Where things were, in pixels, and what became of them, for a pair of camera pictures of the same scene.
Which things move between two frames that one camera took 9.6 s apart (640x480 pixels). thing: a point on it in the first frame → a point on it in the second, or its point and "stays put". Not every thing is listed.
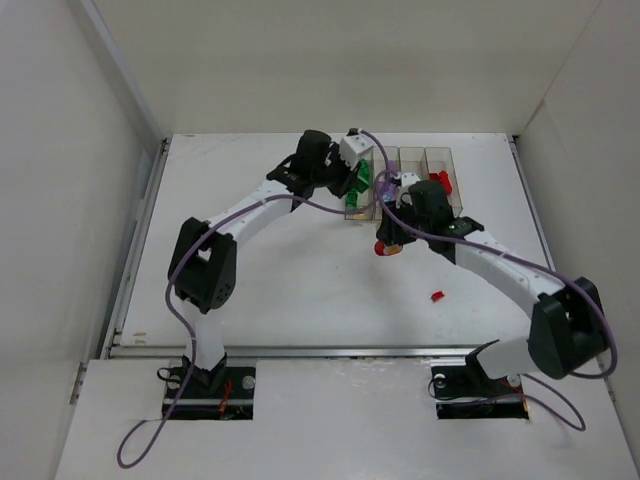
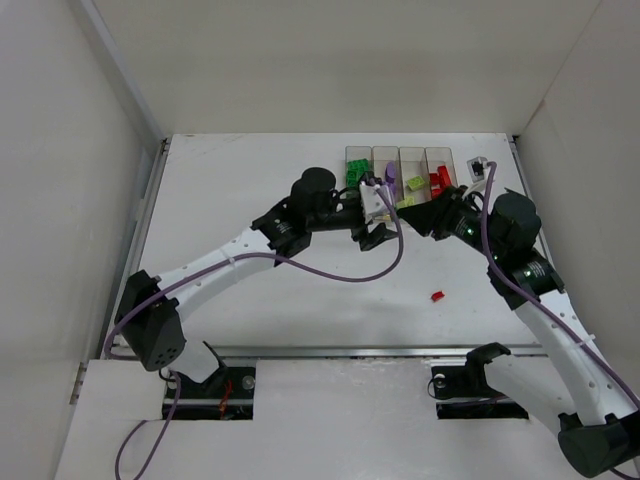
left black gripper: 347,181 → 363,230
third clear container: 414,160 stays put
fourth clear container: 438,159 stays put
